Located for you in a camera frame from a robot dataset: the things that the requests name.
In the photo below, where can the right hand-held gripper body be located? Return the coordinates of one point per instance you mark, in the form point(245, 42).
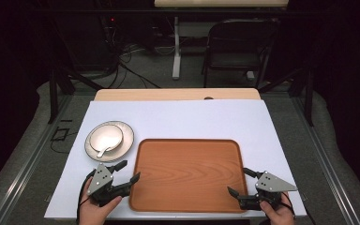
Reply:
point(270, 189)

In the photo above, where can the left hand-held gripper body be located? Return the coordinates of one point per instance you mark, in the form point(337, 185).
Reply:
point(100, 180)

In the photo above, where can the person's right hand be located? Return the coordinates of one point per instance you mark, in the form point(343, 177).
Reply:
point(278, 215)

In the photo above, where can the person's left hand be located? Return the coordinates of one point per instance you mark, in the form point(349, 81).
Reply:
point(93, 212)

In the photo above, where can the white spoon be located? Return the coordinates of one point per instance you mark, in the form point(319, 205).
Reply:
point(102, 152)

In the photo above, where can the white round plate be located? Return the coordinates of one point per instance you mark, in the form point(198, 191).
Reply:
point(125, 141)

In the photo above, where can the white bowl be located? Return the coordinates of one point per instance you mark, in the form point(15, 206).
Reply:
point(105, 137)

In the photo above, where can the brown wooden tray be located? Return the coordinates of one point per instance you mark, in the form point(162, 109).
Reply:
point(188, 175)

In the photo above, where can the white table mat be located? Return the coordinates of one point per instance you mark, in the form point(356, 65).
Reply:
point(181, 120)

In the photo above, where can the light wooden table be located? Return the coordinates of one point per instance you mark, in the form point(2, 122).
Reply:
point(156, 94)

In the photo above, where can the black metal stand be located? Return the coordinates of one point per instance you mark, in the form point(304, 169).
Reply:
point(53, 93)
point(308, 93)

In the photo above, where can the black folding chair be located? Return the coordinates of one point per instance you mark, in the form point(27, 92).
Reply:
point(240, 43)

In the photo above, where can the white desk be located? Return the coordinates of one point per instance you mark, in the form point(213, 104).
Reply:
point(177, 47)

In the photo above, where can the aluminium floor rail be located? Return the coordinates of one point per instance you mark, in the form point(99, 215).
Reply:
point(28, 175)
point(328, 175)

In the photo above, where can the black floor socket frame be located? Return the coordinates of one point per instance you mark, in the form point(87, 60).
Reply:
point(59, 134)

